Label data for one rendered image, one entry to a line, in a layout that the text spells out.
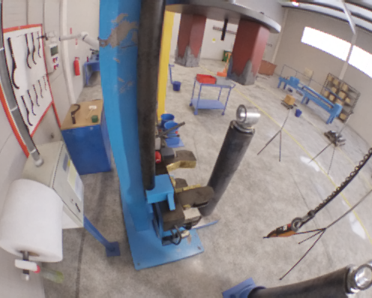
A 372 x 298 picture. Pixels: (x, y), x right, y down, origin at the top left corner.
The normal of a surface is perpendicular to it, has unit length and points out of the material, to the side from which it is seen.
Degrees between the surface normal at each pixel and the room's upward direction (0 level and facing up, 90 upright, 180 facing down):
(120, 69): 90
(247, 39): 90
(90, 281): 0
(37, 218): 49
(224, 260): 0
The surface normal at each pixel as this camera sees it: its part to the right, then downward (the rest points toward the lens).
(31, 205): 0.63, -0.69
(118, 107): 0.34, 0.66
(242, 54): -0.75, 0.36
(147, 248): 0.14, -0.73
